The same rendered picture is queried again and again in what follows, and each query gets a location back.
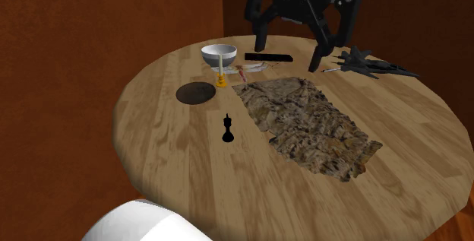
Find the round wooden table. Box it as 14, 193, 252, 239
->
112, 34, 474, 241

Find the flat black bar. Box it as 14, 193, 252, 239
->
244, 52, 294, 63

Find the dark round coaster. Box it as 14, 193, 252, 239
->
175, 81, 217, 106

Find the white candle in gold holder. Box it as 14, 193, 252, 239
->
216, 52, 229, 88

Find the dark toy jet plane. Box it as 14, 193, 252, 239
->
330, 45, 421, 81

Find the black chess piece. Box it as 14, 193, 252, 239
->
221, 113, 235, 144

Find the brown patterned cloth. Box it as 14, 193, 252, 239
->
231, 76, 384, 183

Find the white bowl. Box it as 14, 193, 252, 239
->
201, 43, 238, 68

